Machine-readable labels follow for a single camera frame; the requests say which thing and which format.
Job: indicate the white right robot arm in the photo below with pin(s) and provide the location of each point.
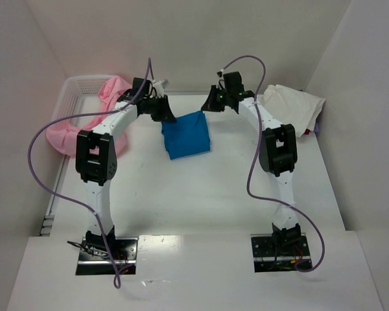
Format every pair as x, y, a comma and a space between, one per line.
276, 152

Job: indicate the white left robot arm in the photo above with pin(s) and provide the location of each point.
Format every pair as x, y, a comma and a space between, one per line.
96, 158

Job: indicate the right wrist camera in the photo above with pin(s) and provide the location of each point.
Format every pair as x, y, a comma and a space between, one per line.
220, 83

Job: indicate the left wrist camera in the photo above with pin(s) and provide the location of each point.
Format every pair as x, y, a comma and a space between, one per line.
159, 87

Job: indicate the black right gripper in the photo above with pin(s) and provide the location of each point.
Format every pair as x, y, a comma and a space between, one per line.
218, 100

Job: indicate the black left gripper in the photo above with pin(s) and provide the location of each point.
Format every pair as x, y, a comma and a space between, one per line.
160, 107

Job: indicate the white folded t shirt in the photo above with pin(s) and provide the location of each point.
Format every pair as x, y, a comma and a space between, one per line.
294, 107

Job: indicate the blue t shirt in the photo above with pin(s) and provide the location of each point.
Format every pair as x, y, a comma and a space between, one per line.
186, 137

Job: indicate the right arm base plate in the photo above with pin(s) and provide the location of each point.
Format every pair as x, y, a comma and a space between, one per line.
267, 259

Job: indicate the white plastic basket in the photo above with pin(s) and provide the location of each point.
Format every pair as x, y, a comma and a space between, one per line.
79, 95

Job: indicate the pink t shirt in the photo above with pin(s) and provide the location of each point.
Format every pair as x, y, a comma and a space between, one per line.
63, 135

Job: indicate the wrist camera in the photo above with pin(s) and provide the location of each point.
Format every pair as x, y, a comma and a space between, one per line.
220, 83
159, 87

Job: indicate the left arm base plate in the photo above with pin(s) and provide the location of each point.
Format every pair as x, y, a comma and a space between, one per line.
94, 261

